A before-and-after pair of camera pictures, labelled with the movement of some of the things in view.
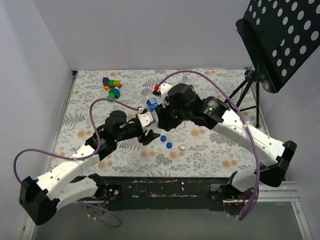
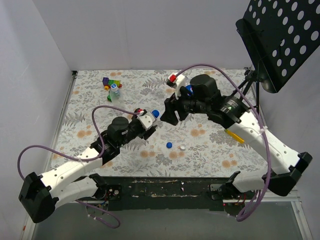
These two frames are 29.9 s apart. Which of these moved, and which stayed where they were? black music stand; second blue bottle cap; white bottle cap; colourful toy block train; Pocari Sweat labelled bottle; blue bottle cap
Moved: Pocari Sweat labelled bottle; blue bottle cap
Stayed: colourful toy block train; white bottle cap; black music stand; second blue bottle cap
